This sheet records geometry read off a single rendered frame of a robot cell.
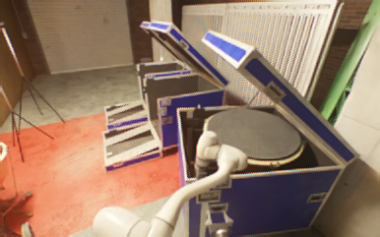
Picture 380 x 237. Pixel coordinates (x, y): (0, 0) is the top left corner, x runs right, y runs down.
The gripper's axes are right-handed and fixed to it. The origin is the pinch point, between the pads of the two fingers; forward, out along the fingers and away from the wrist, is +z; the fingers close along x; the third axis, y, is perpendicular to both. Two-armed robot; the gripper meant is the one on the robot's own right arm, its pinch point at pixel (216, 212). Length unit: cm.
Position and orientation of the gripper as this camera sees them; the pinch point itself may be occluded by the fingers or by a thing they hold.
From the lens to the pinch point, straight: 135.5
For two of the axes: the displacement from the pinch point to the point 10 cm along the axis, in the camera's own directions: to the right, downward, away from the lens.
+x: -9.9, 0.4, -1.0
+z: -1.1, -4.9, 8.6
